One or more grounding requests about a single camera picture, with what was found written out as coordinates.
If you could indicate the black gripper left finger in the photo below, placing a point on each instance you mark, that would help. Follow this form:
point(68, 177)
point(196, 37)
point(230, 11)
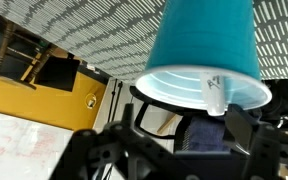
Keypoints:
point(117, 150)

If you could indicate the blue plastic cup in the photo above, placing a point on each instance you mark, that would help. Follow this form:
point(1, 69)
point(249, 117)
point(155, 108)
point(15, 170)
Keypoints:
point(204, 40)

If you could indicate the wall whiteboard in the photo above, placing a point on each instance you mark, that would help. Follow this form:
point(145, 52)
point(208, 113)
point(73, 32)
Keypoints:
point(20, 146)

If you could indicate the black flat panel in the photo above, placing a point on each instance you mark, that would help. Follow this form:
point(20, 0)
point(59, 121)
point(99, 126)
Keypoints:
point(57, 75)

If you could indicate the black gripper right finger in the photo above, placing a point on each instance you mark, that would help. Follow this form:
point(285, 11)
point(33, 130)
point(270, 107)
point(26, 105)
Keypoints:
point(270, 150)

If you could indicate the navy blue cloth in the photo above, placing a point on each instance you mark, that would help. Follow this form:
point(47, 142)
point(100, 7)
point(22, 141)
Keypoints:
point(207, 133)

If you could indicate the black tripod stand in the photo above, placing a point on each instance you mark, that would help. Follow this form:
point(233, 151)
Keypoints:
point(115, 100)

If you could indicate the round wooden stool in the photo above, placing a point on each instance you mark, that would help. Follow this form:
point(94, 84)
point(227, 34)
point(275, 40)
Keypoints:
point(4, 43)

